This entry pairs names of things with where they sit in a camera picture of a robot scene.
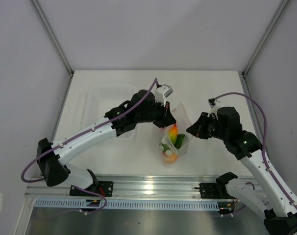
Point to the white perforated plastic basket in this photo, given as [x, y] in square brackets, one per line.
[101, 99]

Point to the white slotted cable duct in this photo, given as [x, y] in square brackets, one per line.
[128, 204]

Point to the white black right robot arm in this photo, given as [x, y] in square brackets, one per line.
[277, 205]

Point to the orange toy peach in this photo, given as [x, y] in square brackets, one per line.
[170, 159]

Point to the clear zip top bag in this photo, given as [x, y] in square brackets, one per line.
[182, 122]

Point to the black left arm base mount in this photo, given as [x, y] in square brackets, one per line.
[104, 188]

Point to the white toy radish with leaves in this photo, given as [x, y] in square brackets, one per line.
[164, 144]

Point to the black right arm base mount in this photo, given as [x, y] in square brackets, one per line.
[216, 190]

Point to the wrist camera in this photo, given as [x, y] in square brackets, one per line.
[162, 92]
[213, 103]

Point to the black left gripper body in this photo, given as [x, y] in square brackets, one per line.
[156, 113]

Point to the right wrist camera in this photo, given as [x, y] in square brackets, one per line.
[213, 103]

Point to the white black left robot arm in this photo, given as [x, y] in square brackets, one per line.
[144, 107]

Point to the green toy lime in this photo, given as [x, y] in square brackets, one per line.
[179, 141]

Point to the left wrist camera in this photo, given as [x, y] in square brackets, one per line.
[162, 92]

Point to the orange green toy mango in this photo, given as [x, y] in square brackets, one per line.
[172, 134]

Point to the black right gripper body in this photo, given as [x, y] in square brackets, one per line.
[214, 130]

